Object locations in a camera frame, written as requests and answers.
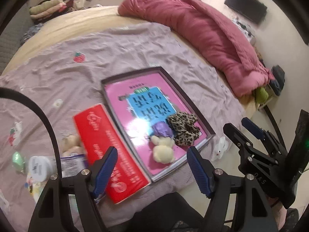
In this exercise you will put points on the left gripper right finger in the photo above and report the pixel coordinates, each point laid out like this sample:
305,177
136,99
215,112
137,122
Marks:
202,170

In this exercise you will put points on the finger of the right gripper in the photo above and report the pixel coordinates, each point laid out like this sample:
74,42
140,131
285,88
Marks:
238,138
256,131

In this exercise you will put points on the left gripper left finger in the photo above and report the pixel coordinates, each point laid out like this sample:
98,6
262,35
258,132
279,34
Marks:
101,170

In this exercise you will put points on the leopard print scrunchie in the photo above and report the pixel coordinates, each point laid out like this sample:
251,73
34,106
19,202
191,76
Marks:
185,131

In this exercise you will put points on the green round soft object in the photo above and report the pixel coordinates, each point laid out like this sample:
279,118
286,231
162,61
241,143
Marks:
18,162

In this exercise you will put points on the red tissue box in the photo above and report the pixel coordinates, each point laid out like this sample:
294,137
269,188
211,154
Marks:
114,170

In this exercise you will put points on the cream plush toy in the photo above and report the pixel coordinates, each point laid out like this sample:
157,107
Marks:
163,149

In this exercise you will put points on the white cylindrical jar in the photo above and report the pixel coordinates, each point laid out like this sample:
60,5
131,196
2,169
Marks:
41,168

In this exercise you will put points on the pink quilted duvet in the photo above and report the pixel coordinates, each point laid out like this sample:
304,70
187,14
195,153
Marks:
214,35

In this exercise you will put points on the dark tray with pink book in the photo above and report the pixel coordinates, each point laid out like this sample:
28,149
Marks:
139,99

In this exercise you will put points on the purple bed blanket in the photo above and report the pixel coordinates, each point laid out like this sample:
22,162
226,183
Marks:
65,79

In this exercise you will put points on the beige bed sheet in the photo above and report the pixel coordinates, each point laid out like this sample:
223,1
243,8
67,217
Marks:
71,25

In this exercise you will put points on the grey quilted headboard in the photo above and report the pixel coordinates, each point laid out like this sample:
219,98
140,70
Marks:
10,37

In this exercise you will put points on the folded clothes pile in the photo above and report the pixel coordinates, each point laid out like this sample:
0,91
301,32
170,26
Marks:
50,8

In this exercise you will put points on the wall mounted black television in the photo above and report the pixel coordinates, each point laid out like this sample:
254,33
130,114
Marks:
253,10

